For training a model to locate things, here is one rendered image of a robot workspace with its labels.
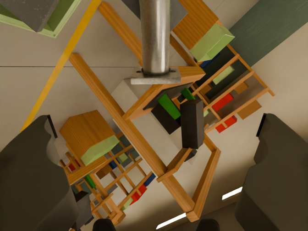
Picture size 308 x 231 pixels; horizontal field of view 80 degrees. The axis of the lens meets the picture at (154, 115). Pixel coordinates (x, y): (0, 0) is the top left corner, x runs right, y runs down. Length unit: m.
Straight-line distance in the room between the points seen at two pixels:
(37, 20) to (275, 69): 6.16
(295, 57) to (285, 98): 1.10
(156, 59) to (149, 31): 0.03
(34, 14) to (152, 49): 0.15
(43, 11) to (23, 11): 0.02
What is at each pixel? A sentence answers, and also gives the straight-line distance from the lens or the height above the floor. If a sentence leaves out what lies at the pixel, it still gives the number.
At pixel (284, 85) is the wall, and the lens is 6.34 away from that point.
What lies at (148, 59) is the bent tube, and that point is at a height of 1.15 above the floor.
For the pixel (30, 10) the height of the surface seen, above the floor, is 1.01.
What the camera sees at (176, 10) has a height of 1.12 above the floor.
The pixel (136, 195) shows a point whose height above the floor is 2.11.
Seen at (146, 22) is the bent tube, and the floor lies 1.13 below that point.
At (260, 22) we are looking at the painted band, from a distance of 6.36.
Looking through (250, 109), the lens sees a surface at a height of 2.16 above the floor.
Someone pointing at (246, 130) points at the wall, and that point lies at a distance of 6.53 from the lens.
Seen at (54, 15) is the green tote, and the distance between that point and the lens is 0.40.
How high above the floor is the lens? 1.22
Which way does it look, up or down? 7 degrees down
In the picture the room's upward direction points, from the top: 141 degrees clockwise
